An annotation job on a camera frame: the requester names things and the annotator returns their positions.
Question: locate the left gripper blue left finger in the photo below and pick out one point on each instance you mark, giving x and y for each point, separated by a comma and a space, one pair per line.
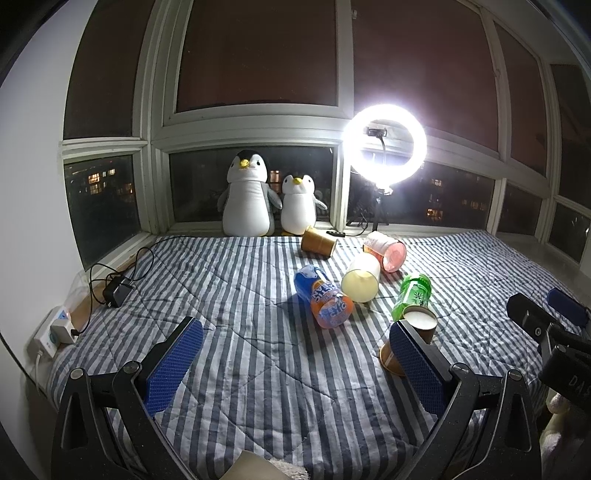
167, 363

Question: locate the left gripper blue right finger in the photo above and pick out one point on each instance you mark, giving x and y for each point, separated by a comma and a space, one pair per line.
423, 368

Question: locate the brown paper cup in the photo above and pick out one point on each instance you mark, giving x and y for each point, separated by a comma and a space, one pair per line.
422, 321
314, 241

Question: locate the white cylindrical cup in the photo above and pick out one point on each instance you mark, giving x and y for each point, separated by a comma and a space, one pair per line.
362, 279

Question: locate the black power adapter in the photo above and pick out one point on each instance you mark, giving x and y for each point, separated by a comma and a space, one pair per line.
116, 291

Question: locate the blue orange soda bottle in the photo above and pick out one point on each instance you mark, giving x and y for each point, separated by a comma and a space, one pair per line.
329, 305

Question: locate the white power strip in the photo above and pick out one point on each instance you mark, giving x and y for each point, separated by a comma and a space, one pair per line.
56, 330

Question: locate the striped blue white blanket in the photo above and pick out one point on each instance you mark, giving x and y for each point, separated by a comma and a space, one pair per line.
270, 380

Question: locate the large plush penguin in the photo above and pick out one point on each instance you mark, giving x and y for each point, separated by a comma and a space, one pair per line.
247, 203

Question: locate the black light tripod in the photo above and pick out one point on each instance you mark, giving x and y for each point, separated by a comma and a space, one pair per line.
366, 208

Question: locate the small plush penguin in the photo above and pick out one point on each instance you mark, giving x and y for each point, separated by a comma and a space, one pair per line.
300, 205

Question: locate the phone holder clip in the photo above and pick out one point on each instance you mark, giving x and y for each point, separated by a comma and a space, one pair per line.
377, 132

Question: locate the white ring light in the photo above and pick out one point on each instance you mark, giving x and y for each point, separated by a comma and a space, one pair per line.
368, 156

